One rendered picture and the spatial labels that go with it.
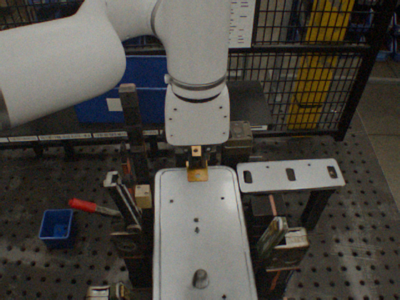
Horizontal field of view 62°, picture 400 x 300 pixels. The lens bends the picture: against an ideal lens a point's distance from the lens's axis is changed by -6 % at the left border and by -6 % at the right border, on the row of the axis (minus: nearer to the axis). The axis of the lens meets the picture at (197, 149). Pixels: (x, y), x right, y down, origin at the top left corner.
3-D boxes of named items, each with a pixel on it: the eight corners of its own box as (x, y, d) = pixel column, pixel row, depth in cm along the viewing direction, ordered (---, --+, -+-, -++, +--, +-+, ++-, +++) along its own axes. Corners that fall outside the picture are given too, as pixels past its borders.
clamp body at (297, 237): (288, 305, 99) (321, 253, 74) (249, 309, 99) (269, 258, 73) (282, 276, 105) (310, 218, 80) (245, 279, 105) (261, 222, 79)
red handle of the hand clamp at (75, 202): (139, 227, 76) (69, 207, 69) (135, 231, 77) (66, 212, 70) (140, 210, 79) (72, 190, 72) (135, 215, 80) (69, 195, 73)
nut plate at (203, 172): (209, 181, 62) (209, 177, 61) (187, 182, 62) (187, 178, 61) (205, 146, 68) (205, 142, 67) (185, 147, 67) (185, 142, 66)
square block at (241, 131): (241, 211, 121) (254, 139, 95) (219, 212, 121) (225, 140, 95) (238, 192, 127) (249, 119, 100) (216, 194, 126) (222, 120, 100)
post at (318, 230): (323, 234, 115) (351, 182, 94) (292, 236, 114) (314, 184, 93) (318, 217, 119) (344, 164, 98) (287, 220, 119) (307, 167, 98)
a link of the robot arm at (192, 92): (164, 86, 46) (165, 104, 48) (230, 84, 47) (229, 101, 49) (164, 52, 52) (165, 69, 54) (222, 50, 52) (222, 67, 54)
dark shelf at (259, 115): (272, 130, 106) (274, 124, 103) (-19, 144, 102) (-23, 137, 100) (259, 86, 120) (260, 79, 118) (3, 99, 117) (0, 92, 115)
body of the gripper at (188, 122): (161, 97, 48) (166, 152, 56) (235, 94, 48) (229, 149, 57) (162, 66, 53) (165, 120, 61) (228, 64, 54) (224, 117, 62)
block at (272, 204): (273, 265, 108) (292, 219, 87) (239, 268, 107) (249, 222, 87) (268, 239, 114) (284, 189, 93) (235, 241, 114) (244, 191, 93)
